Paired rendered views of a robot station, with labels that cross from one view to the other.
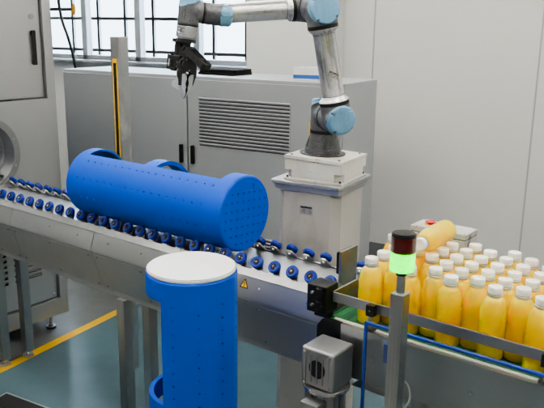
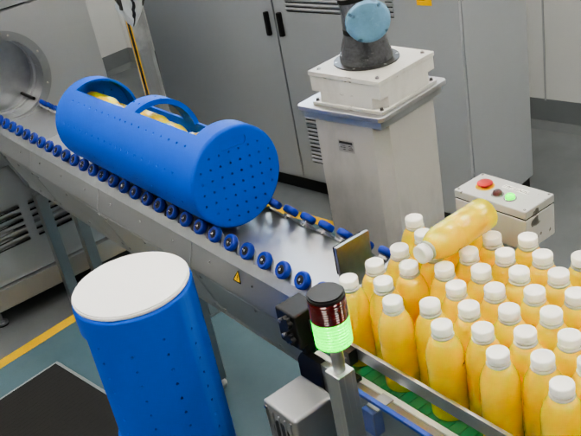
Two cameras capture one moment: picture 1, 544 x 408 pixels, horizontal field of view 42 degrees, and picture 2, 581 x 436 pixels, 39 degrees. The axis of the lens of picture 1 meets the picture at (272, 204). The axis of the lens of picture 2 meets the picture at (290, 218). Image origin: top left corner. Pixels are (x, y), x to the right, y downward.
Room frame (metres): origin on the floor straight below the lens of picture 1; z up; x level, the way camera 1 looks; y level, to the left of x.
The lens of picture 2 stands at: (0.63, -0.67, 1.98)
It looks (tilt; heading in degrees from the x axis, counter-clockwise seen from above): 28 degrees down; 19
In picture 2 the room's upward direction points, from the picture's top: 11 degrees counter-clockwise
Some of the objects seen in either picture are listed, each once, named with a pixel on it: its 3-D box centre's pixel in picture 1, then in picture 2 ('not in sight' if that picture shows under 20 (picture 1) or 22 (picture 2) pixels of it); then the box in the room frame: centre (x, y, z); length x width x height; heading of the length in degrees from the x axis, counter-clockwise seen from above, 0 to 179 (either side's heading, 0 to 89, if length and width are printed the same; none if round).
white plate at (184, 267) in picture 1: (191, 266); (130, 284); (2.07, 0.25, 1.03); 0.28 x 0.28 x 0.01
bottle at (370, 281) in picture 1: (370, 291); (355, 321); (1.97, -0.30, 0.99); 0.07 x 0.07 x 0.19
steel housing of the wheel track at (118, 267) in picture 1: (135, 257); (153, 213); (2.85, 0.58, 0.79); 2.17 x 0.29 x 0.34; 52
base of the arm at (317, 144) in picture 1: (323, 141); (364, 42); (2.88, -0.21, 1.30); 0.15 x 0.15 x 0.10
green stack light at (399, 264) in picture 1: (402, 261); (331, 329); (1.69, -0.33, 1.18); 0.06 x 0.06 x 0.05
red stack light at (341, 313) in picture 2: (403, 244); (328, 306); (1.69, -0.33, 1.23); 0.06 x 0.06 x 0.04
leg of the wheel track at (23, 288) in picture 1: (24, 301); (87, 240); (3.51, 1.32, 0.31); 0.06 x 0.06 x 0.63; 52
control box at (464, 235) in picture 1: (443, 240); (503, 210); (2.32, -0.59, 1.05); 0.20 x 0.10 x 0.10; 52
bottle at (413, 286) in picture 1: (407, 301); (398, 345); (1.90, -0.39, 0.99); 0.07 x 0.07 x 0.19
